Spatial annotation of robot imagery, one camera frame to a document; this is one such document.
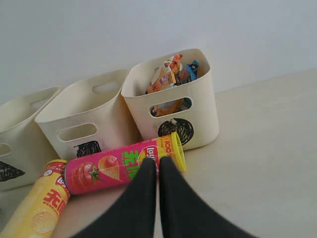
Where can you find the cream bin circle mark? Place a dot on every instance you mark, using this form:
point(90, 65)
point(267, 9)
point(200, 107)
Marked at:
point(196, 126)

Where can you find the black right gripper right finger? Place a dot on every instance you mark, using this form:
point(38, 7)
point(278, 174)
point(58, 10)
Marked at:
point(184, 214)

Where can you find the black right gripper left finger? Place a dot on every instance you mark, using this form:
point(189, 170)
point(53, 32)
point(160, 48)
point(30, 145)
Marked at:
point(133, 214)

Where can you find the pink Lays chip can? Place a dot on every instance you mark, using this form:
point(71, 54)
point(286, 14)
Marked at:
point(119, 166)

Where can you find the orange instant noodle packet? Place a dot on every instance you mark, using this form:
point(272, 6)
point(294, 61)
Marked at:
point(168, 76)

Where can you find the cream bin square mark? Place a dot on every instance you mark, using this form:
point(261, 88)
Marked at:
point(89, 116)

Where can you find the blue instant noodle packet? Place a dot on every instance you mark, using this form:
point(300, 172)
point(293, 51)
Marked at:
point(190, 73)

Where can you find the yellow Lays chip can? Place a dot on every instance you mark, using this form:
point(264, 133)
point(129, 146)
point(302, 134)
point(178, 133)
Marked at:
point(38, 214)

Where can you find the cream bin triangle mark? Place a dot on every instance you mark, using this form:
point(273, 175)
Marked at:
point(24, 149)

